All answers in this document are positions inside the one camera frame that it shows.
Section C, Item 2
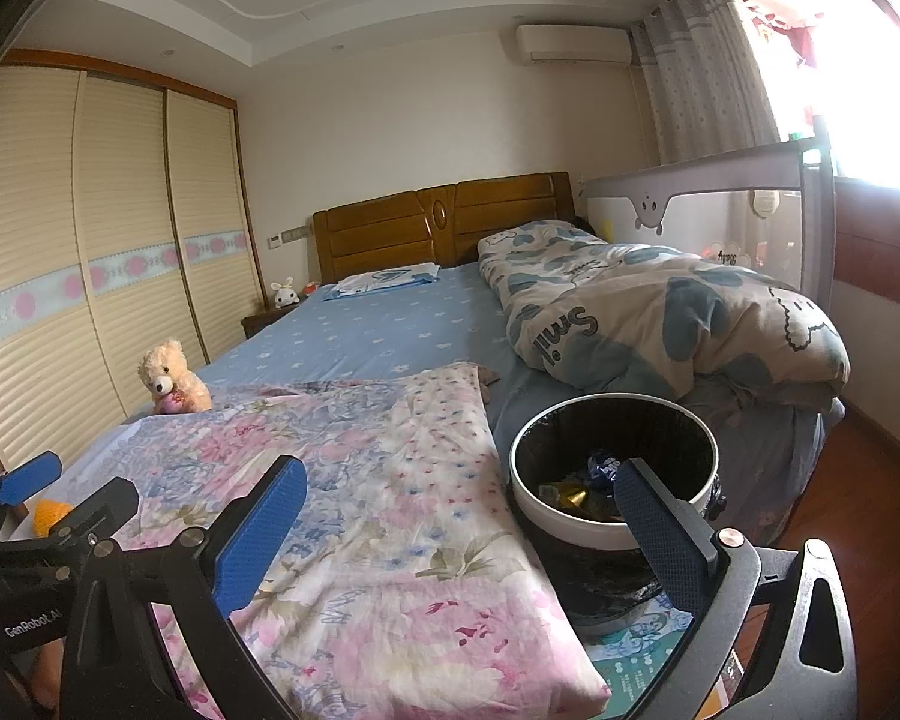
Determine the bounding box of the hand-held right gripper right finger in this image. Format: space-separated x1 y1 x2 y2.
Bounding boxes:
607 457 860 720

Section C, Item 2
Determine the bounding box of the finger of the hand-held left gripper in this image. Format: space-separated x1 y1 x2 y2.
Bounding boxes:
21 476 141 563
0 451 65 541

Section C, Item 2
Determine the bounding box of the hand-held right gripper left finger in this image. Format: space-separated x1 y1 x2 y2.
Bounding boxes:
60 454 308 720

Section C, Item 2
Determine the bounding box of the orange foam fruit net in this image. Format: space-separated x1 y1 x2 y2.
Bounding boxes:
31 501 76 539

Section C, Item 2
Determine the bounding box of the gold foil wrapper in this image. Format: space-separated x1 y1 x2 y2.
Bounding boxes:
538 481 593 515

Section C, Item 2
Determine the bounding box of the white round trash bin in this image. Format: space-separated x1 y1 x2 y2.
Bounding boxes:
508 392 721 620

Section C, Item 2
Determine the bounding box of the person's left forearm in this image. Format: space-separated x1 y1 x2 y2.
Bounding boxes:
15 641 68 713

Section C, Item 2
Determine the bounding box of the pink floral blanket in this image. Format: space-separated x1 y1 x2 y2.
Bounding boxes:
15 362 612 720

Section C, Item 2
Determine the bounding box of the beige teddy bear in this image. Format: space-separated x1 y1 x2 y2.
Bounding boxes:
136 340 213 415

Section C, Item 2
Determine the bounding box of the dark wooden nightstand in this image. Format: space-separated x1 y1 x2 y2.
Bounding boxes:
241 300 301 338

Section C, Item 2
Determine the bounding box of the cloud print duvet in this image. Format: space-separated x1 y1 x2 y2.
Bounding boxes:
478 219 852 413

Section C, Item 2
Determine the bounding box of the bed with blue sheet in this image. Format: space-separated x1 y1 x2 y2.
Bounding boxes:
120 262 845 541

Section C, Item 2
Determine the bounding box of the blue white pillow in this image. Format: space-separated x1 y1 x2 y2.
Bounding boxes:
322 262 442 302

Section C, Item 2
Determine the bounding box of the cream sliding door wardrobe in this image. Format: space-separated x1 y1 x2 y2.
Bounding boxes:
0 49 267 481

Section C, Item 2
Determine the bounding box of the wooden bed headboard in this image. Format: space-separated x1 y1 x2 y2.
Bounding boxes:
313 171 577 282

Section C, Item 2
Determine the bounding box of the red brown dresser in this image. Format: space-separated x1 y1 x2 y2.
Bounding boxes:
832 176 900 308

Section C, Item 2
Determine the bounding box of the grey patterned curtain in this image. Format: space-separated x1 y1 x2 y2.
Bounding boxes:
630 0 785 166

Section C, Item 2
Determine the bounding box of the red hanging cloth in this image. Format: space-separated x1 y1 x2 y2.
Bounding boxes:
746 0 826 65

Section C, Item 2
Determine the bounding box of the grey bed guard rail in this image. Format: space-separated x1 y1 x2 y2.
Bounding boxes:
583 131 837 293

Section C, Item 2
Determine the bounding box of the white wall air conditioner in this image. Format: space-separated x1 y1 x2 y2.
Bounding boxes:
515 24 635 65

